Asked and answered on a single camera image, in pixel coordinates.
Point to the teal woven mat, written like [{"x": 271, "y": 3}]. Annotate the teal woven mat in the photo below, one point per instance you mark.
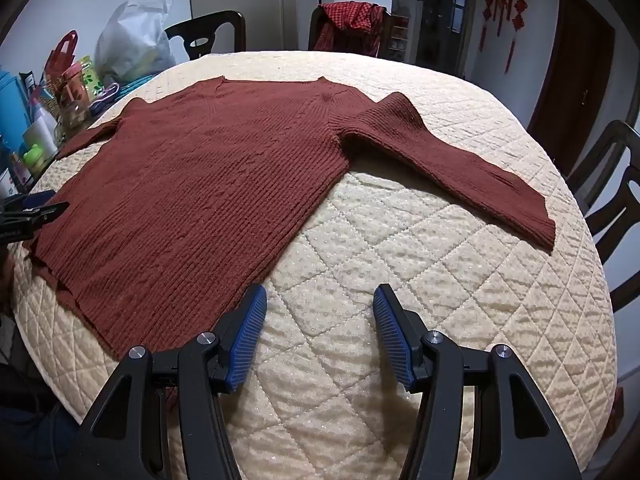
[{"x": 137, "y": 84}]

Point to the red checked shirt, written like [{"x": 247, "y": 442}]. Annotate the red checked shirt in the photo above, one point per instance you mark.
[{"x": 350, "y": 20}]

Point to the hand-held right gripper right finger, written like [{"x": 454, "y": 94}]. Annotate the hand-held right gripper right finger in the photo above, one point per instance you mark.
[{"x": 395, "y": 345}]

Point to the grey tall cabinet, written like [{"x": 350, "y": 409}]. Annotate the grey tall cabinet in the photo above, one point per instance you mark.
[{"x": 250, "y": 5}]

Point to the blue flask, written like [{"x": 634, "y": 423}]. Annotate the blue flask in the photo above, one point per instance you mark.
[{"x": 12, "y": 110}]

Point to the cream quilted blanket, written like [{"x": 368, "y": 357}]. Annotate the cream quilted blanket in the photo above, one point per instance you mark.
[{"x": 400, "y": 270}]

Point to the red gift bag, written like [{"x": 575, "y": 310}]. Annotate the red gift bag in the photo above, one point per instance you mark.
[{"x": 60, "y": 55}]

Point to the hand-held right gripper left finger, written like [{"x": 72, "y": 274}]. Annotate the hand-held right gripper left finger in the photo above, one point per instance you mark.
[{"x": 245, "y": 345}]

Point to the dark glass door cabinet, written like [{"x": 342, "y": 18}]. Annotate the dark glass door cabinet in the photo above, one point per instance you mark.
[{"x": 445, "y": 15}]

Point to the rust brown knit sweater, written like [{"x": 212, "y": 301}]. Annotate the rust brown knit sweater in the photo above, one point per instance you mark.
[{"x": 200, "y": 185}]

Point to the white plastic bag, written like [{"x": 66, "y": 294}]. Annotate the white plastic bag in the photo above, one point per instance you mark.
[{"x": 130, "y": 45}]

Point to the dark wooden chair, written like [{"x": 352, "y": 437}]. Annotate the dark wooden chair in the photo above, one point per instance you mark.
[
  {"x": 230, "y": 27},
  {"x": 386, "y": 35},
  {"x": 605, "y": 160}
]

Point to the green leaf print box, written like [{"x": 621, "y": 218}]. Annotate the green leaf print box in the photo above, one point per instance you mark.
[{"x": 90, "y": 77}]

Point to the brown wooden door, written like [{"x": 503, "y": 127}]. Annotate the brown wooden door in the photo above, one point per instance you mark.
[{"x": 570, "y": 85}]

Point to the green frog toy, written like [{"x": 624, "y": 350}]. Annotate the green frog toy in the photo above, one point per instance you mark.
[{"x": 34, "y": 157}]

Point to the blue pouch with pink trim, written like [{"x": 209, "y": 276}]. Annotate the blue pouch with pink trim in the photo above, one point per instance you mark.
[{"x": 104, "y": 97}]

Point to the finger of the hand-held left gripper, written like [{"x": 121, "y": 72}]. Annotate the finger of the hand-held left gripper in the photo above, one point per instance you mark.
[
  {"x": 40, "y": 216},
  {"x": 42, "y": 196}
]

